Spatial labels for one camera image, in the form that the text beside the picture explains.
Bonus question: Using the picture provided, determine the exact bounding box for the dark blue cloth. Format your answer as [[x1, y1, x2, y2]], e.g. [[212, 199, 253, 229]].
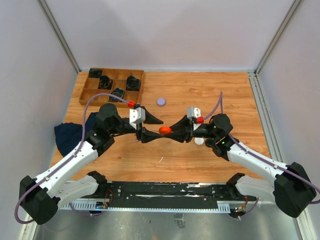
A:
[[54, 122, 83, 157]]

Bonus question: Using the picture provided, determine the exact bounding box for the purple cable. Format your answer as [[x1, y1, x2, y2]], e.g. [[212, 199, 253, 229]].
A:
[[196, 91, 320, 221], [14, 92, 136, 224]]

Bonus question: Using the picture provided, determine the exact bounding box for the orange earbud charging case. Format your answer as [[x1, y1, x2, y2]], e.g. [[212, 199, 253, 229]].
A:
[[158, 126, 172, 135]]

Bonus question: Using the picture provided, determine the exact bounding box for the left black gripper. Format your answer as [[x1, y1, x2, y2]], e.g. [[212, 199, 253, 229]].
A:
[[109, 106, 165, 143]]

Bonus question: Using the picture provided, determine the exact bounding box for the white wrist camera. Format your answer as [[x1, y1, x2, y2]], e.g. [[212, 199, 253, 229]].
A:
[[186, 106, 202, 121], [129, 107, 146, 130]]

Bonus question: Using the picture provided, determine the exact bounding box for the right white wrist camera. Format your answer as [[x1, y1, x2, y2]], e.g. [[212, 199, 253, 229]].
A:
[[186, 106, 202, 121]]

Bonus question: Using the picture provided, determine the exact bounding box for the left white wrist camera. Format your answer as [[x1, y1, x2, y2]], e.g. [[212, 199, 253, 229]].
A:
[[129, 107, 146, 130]]

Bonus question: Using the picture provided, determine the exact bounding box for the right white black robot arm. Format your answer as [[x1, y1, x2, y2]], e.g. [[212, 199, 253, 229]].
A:
[[159, 113, 320, 218]]

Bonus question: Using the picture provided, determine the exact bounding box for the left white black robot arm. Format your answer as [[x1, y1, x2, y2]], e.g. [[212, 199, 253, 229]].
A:
[[14, 102, 163, 225]]

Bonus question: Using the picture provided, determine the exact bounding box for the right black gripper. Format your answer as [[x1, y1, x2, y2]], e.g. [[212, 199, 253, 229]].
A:
[[164, 115, 219, 143]]

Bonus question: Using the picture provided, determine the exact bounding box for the black yellow coiled cable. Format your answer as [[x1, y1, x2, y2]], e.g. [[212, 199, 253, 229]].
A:
[[108, 87, 126, 103]]

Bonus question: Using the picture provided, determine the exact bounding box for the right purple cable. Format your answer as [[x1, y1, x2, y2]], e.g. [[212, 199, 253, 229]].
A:
[[196, 91, 320, 221]]

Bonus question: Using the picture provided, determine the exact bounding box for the purple earbud charging case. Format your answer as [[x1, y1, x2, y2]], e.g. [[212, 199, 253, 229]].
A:
[[156, 98, 166, 107]]

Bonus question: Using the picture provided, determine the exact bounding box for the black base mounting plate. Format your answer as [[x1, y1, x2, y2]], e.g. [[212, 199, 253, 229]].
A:
[[77, 180, 258, 209]]

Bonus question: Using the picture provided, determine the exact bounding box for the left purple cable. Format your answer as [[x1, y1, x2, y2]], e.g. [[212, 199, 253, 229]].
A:
[[14, 92, 136, 224]]

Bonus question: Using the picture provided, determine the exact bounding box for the wooden compartment tray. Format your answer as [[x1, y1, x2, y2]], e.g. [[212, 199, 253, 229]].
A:
[[79, 67, 145, 108]]

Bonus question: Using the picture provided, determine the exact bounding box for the white earbud charging case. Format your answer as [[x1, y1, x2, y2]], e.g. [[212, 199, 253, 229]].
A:
[[194, 137, 205, 146]]

